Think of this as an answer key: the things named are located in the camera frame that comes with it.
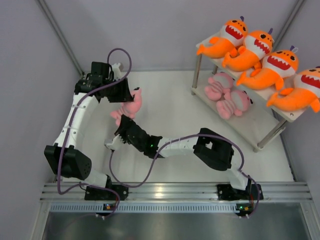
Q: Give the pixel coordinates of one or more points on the orange shark plush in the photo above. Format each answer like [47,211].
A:
[256,45]
[231,36]
[304,93]
[276,67]

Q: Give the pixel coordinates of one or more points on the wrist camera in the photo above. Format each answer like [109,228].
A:
[114,144]
[117,70]

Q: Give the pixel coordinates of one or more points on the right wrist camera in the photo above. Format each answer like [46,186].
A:
[114,144]

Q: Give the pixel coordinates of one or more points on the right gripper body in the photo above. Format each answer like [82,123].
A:
[126,140]

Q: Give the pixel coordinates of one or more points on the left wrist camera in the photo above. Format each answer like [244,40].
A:
[117,70]

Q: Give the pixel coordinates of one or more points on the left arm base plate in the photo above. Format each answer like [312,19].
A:
[94,194]

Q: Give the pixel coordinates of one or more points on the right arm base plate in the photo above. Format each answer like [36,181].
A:
[227,193]

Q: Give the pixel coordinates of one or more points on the white slotted cable duct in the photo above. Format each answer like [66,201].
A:
[126,207]

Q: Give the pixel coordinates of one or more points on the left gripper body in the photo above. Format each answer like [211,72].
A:
[115,93]

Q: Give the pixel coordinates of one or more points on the pink striped plush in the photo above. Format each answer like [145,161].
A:
[129,109]
[218,85]
[235,103]

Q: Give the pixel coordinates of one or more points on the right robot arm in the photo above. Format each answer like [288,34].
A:
[214,150]

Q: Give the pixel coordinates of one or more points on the aluminium rail frame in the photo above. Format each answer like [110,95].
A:
[276,192]

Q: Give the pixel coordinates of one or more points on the white two-tier shelf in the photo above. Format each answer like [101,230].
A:
[258,126]

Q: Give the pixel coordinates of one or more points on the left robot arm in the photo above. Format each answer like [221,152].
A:
[65,156]

